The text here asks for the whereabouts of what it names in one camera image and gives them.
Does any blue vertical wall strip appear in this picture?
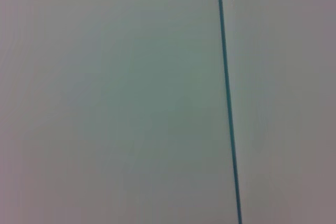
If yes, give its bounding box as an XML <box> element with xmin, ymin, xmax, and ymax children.
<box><xmin>215</xmin><ymin>0</ymin><xmax>243</xmax><ymax>224</ymax></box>

